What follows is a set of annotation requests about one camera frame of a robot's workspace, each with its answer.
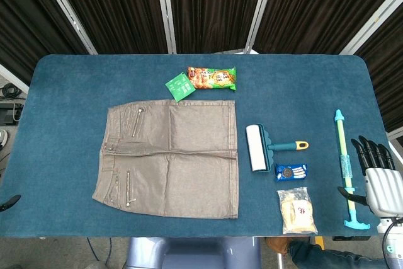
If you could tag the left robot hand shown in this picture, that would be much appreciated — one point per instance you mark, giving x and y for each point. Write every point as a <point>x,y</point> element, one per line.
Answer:
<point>11,202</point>

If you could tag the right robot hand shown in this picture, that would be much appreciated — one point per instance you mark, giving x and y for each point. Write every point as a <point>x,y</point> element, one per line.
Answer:
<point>384,190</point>

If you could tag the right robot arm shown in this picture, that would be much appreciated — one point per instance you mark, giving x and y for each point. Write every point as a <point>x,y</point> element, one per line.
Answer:
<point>392,240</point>

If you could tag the brown zippered skirt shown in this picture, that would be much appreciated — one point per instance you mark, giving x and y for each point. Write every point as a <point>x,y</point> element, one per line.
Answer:
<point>176,158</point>

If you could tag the turquoise and yellow pump toy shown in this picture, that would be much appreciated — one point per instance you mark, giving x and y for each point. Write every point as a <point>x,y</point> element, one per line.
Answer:
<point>342,149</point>

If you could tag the blue velvet table cover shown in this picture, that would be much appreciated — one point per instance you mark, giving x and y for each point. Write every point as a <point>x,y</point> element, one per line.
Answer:
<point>63,143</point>

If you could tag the person leg in blue jeans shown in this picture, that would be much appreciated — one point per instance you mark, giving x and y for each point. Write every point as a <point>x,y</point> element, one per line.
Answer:
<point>330,256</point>

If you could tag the clear bag with beige contents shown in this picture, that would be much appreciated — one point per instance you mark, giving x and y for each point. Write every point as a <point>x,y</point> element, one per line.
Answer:
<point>297,210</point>

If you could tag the black floor device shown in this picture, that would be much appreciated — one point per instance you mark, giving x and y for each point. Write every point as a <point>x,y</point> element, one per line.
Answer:
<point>9,113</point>

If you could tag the blue cookie packet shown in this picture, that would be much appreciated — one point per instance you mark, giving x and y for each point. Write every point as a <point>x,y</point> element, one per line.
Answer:
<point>291,172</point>

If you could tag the dark curtain screen panel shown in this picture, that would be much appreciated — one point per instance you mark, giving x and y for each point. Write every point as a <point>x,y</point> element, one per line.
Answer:
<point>315,7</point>
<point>390,77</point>
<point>116,7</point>
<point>28,20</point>
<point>214,7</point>

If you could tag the brown shoe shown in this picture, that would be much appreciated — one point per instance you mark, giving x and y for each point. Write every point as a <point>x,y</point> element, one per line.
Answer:
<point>278,244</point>

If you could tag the blue-grey robot torso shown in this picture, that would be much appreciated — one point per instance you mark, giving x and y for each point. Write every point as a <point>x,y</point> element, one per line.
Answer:
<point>192,253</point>

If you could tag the green sachet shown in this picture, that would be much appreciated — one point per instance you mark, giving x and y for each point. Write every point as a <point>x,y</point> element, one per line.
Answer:
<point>179,88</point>

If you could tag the orange and green snack bag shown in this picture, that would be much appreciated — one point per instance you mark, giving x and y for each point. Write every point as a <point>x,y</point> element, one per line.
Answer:
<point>212,78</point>

